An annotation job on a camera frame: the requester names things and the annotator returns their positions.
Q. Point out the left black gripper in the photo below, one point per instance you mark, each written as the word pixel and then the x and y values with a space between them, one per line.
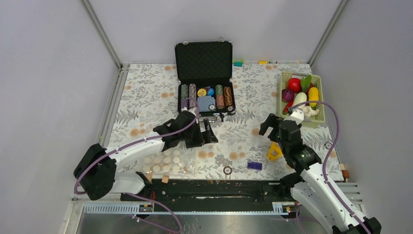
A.
pixel 203 137

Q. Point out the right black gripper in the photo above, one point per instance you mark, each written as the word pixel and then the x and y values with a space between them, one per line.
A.
pixel 272 121

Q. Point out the clear dotted zip top bag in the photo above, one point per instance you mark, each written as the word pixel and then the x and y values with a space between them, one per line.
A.
pixel 177 162

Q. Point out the green plastic basket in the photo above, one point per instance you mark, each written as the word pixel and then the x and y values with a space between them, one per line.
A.
pixel 313 121

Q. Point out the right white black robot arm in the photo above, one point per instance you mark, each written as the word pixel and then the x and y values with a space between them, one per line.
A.
pixel 310 185

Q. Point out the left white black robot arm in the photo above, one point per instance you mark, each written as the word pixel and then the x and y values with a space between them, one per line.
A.
pixel 98 172

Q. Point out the yellow triangular plastic tool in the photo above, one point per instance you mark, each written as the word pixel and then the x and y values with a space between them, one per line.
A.
pixel 274 152

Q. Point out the purple toy onion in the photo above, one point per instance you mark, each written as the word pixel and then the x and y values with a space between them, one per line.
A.
pixel 287 95

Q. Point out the white toy mushroom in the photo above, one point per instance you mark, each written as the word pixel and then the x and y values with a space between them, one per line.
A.
pixel 309 111

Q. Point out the red toy tomato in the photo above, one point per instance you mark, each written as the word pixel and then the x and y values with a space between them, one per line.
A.
pixel 294 85

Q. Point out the blue toy brick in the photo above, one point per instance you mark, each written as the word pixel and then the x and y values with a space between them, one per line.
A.
pixel 254 165

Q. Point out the yellow toy corn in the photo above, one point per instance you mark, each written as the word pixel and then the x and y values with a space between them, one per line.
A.
pixel 313 95

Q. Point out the small wooden cube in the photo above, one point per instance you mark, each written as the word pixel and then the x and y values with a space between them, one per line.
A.
pixel 165 179

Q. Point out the green toy leaf vegetable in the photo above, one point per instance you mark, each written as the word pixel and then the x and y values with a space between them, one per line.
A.
pixel 306 83

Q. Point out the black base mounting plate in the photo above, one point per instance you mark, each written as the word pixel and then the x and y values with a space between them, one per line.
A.
pixel 220 196

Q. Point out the wooden cone block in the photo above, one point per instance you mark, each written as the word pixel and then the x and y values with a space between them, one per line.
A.
pixel 149 176

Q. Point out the floral table mat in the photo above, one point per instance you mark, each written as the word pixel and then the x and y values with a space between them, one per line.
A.
pixel 149 98

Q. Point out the green toy block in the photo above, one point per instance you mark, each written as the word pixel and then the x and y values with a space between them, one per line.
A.
pixel 238 63

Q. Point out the black poker chip case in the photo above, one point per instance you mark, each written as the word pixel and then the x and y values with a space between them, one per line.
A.
pixel 206 64

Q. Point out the brown wooden peg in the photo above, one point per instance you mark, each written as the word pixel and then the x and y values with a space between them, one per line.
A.
pixel 345 173

